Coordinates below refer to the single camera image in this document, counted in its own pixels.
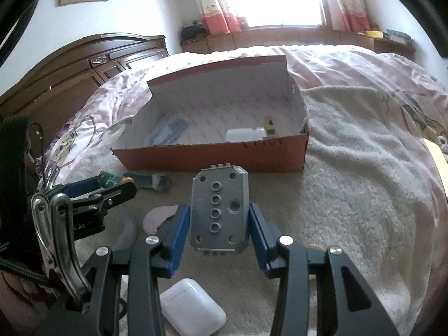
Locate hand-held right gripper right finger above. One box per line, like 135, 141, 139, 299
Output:
248, 204, 400, 336

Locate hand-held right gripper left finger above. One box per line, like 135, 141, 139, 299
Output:
70, 202, 191, 336

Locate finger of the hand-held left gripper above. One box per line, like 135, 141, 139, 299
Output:
70, 183, 138, 215
52, 177, 106, 197

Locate green and yellow small gadget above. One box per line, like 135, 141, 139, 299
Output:
97, 172, 135, 188

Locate blue and white gadget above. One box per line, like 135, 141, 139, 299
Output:
124, 172, 171, 191

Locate grey metal plate with holes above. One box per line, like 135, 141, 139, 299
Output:
189, 164, 250, 255

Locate white earbuds case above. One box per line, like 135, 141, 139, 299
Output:
159, 278, 227, 336

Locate red cardboard box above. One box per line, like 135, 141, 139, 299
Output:
111, 55, 310, 173

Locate pink oval pad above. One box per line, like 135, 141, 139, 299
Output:
143, 206, 179, 235

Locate silver metal clamp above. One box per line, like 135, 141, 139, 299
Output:
31, 192, 93, 314

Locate light blue pen-shaped item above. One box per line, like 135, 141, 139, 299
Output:
150, 118, 190, 145

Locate white fleece blanket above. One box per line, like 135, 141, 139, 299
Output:
63, 86, 445, 336

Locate dark wooden headboard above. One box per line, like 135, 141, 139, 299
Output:
0, 34, 170, 141

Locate dark bag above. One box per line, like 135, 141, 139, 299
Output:
181, 21, 208, 41

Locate pink printed quilt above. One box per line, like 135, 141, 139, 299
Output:
42, 44, 448, 218

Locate wooden window sill cabinet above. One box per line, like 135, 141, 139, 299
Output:
180, 24, 417, 60

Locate pink and white curtain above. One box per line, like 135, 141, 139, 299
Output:
185, 0, 249, 35
327, 0, 372, 32

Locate green book stack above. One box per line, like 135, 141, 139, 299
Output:
386, 29, 412, 45

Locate black braided cable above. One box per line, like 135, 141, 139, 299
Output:
0, 255, 51, 285

